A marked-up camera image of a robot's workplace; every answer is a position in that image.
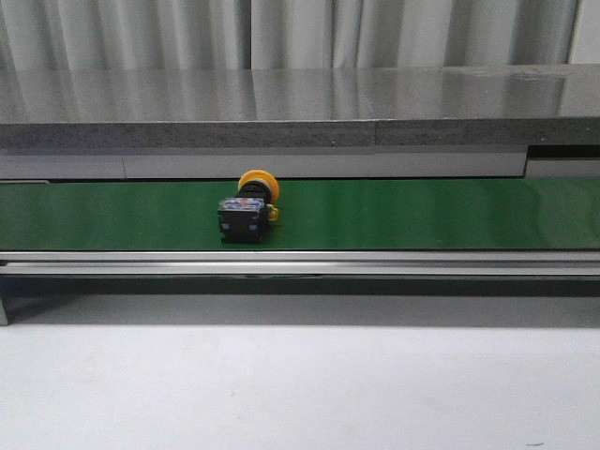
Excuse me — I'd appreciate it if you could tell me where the grey cabinet front panel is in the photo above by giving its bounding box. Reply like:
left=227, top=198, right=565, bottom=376
left=1, top=144, right=599, bottom=180

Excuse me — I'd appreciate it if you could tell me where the green conveyor belt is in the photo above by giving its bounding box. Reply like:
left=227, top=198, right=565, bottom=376
left=1, top=178, right=599, bottom=250

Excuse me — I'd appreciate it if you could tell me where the yellow black push button switch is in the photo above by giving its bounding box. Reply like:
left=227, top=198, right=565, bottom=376
left=217, top=169, right=280, bottom=243

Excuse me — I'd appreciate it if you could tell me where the aluminium conveyor frame rail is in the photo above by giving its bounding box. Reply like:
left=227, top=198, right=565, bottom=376
left=1, top=237, right=599, bottom=328

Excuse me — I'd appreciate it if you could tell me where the white pleated curtain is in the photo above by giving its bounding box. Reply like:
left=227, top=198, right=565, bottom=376
left=1, top=0, right=599, bottom=70

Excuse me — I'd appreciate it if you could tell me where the grey stone counter slab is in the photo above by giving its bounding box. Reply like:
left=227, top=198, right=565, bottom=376
left=1, top=65, right=599, bottom=149

